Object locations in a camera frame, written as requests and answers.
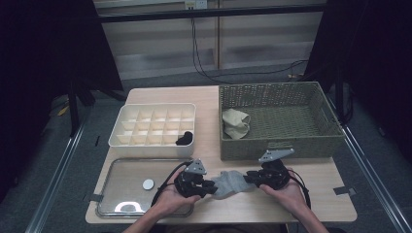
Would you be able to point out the black horizontal bar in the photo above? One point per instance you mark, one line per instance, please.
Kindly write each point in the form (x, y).
(226, 13)

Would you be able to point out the pale green sock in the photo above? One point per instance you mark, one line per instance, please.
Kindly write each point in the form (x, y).
(234, 124)

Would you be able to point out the black sock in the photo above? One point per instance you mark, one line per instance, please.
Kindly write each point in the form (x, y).
(184, 138)

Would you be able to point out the green woven basket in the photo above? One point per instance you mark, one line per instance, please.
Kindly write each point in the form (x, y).
(285, 149)

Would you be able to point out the aluminium floor rail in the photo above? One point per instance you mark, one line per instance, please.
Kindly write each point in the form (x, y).
(372, 181)
(55, 181)

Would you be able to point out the black tape strip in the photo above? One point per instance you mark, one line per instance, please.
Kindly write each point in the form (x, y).
(97, 140)

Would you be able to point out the wooden post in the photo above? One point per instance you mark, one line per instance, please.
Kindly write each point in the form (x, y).
(218, 39)

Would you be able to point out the black curtain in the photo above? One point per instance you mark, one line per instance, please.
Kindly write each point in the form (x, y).
(382, 48)
(39, 64)

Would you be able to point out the person's clothing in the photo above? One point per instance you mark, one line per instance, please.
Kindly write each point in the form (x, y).
(226, 229)

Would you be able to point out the clear plastic lid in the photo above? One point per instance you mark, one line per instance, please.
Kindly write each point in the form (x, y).
(129, 181)

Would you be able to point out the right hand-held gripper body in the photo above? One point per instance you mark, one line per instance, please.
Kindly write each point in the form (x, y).
(273, 176)

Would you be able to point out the wall power socket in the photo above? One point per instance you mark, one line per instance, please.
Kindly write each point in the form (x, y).
(200, 4)

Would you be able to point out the white divided organizer box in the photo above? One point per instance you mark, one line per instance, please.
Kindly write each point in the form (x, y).
(152, 150)

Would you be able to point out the person's right hand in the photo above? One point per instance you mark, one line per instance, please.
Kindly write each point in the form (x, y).
(291, 197)

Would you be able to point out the person's left hand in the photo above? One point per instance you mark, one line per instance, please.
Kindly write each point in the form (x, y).
(168, 200)

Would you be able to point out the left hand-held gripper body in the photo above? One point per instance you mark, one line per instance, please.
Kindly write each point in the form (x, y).
(191, 184)

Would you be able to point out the yellow tape strip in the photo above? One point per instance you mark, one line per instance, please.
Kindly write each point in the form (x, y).
(63, 110)

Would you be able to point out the grey sock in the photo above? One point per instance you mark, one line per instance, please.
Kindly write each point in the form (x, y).
(231, 184)

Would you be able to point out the black stand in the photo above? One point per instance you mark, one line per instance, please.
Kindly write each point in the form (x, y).
(74, 110)

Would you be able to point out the grey tape strip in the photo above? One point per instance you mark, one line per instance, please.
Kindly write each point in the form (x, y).
(94, 197)
(345, 190)

